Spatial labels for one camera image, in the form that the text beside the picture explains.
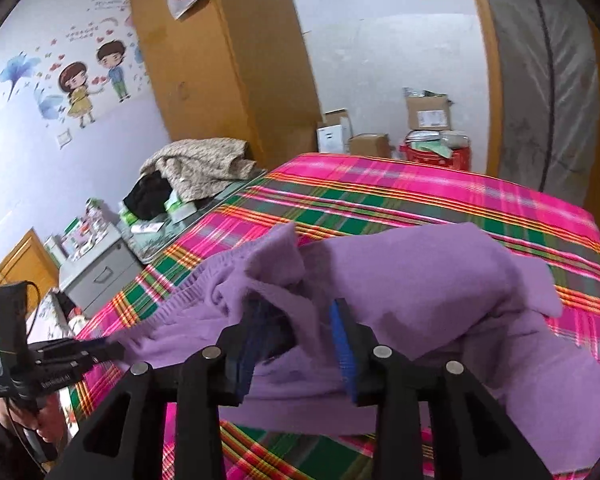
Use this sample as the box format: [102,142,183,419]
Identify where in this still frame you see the purple fleece garment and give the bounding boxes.
[114,223,600,472]

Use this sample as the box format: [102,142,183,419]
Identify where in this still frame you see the grey bedside drawer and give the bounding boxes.
[59,224,143,318]

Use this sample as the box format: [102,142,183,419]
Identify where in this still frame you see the wooden headboard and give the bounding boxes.
[0,229,59,297]

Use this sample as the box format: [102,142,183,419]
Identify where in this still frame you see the black cloth pile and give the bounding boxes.
[123,171,172,220]

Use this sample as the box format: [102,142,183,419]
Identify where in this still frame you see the green white boxes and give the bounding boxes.
[118,196,198,226]

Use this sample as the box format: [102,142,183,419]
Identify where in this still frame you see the beige floral cloth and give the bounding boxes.
[140,138,259,203]

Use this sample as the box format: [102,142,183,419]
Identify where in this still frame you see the pink plaid bed sheet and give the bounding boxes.
[78,154,600,479]

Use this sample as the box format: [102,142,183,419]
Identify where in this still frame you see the white open cardboard box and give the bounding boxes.
[316,108,352,154]

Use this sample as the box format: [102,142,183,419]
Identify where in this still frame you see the small brown cardboard box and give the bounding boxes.
[349,133,391,158]

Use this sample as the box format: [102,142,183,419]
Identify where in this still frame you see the wooden wardrobe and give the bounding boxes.
[130,0,322,169]

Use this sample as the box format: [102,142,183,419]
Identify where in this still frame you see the labelled brown cardboard box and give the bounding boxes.
[403,87,451,131]

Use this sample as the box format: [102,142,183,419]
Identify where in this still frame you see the plastic door curtain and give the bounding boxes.
[489,0,600,206]

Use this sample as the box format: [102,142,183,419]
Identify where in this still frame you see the black camera box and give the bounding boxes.
[0,282,30,367]

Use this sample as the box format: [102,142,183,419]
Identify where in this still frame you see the cartoon couple wall sticker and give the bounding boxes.
[57,40,131,129]

